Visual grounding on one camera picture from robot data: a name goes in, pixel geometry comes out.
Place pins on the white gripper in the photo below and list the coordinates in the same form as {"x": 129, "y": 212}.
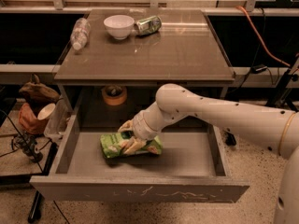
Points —
{"x": 139, "y": 126}

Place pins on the green rice chip bag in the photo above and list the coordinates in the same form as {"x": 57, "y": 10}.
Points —
{"x": 114, "y": 145}

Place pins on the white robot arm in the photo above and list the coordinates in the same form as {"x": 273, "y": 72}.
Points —
{"x": 271, "y": 128}

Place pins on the grey cabinet with counter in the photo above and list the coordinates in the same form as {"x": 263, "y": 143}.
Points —
{"x": 184, "y": 51}

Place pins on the open grey drawer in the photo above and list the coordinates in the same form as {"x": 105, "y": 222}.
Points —
{"x": 191, "y": 169}

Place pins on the brown cloth bag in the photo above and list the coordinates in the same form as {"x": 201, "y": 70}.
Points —
{"x": 37, "y": 95}

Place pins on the orange tape roll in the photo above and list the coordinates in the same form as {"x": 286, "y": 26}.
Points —
{"x": 114, "y": 95}

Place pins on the clear plastic container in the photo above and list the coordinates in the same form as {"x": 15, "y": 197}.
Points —
{"x": 58, "y": 121}

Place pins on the white paper cup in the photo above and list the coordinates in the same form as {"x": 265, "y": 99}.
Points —
{"x": 46, "y": 111}

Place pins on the white ceramic bowl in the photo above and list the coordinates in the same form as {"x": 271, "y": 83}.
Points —
{"x": 119, "y": 26}

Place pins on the green soda can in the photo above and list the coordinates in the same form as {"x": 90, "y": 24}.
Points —
{"x": 148, "y": 26}

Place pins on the clear plastic water bottle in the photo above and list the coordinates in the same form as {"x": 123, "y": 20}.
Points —
{"x": 80, "y": 34}

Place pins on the black metal stand leg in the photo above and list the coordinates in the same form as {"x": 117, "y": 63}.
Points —
{"x": 35, "y": 211}

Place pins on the black power adapter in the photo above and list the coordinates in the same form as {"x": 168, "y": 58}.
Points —
{"x": 256, "y": 69}

